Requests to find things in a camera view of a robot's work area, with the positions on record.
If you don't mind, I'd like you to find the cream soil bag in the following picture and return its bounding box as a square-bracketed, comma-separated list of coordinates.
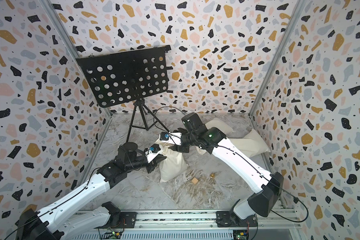
[230, 129, 271, 158]
[155, 139, 188, 183]
[196, 118, 234, 155]

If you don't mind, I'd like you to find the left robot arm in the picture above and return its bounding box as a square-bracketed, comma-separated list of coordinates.
[15, 142, 166, 240]

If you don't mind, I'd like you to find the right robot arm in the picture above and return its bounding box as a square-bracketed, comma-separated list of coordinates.
[179, 113, 284, 220]

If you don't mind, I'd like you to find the small wooden cube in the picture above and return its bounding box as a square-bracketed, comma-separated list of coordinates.
[191, 178, 199, 185]

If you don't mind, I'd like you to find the left circuit board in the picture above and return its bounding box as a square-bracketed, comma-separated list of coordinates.
[102, 231, 122, 240]

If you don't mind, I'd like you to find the circuit board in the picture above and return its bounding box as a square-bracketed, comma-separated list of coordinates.
[233, 230, 249, 240]
[102, 231, 122, 240]

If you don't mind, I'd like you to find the black perforated music stand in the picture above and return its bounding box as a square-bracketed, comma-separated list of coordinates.
[77, 45, 171, 131]

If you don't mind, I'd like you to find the right circuit board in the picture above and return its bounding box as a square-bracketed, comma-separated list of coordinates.
[233, 230, 249, 240]

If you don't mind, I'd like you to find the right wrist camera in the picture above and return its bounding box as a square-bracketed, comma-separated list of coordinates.
[159, 132, 182, 146]

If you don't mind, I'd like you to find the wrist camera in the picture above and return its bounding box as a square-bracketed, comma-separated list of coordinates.
[146, 144, 163, 163]
[159, 132, 182, 146]

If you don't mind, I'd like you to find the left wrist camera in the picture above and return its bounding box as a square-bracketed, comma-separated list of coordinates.
[146, 144, 163, 163]

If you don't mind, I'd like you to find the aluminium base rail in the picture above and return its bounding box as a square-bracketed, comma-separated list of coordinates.
[46, 208, 302, 240]

